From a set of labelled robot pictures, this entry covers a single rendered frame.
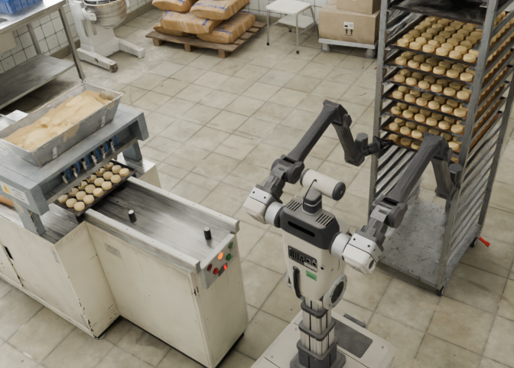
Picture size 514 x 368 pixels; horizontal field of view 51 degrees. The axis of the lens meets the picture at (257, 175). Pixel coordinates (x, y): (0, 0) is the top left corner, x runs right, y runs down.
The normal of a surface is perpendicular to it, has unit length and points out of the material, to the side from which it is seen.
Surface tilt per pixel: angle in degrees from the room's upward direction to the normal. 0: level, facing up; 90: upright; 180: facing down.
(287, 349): 0
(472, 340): 0
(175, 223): 0
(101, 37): 90
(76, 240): 90
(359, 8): 93
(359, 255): 30
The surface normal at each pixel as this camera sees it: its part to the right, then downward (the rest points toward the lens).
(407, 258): -0.08, -0.79
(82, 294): 0.83, 0.29
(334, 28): -0.48, 0.59
